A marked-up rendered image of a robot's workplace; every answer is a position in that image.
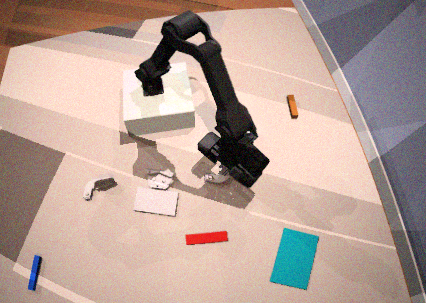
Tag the blue rectangular bar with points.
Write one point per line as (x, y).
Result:
(34, 273)

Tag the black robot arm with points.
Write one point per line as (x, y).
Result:
(232, 117)

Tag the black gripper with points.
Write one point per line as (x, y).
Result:
(209, 146)

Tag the red flat bar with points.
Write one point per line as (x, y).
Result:
(205, 238)

